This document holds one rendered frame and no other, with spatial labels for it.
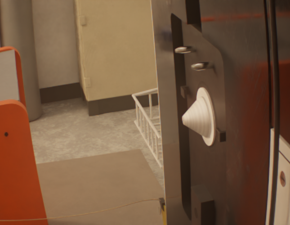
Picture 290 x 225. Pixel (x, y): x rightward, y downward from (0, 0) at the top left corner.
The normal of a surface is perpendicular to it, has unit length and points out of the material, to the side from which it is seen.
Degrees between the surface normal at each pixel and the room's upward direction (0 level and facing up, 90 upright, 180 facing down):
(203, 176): 90
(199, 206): 90
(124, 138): 0
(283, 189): 90
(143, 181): 0
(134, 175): 0
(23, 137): 90
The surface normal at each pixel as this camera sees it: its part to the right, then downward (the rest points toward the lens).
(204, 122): -0.44, 0.29
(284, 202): -0.97, 0.15
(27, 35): 0.77, 0.18
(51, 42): 0.22, 0.35
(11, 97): -0.07, -0.93
